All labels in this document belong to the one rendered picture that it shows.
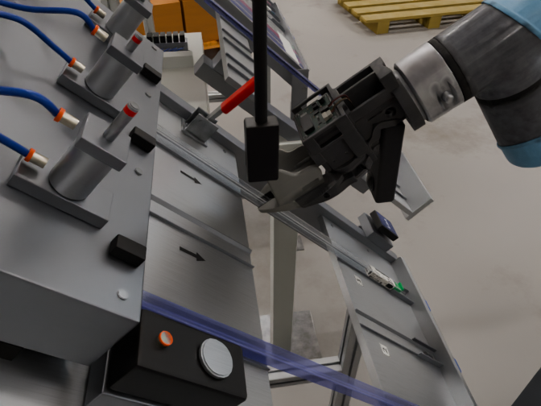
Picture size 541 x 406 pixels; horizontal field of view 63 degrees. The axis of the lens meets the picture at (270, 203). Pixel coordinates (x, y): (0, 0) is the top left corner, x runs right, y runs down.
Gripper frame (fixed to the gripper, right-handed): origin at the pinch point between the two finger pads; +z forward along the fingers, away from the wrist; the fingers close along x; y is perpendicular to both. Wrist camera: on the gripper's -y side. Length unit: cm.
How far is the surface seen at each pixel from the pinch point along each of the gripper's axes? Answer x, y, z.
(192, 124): -5.1, 12.3, 1.8
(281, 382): -10, -55, 35
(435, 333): 7.5, -32.3, -6.3
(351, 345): -10, -55, 15
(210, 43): -269, -66, 51
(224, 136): -8.0, 6.9, 1.0
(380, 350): 14.6, -16.7, -2.0
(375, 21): -302, -144, -54
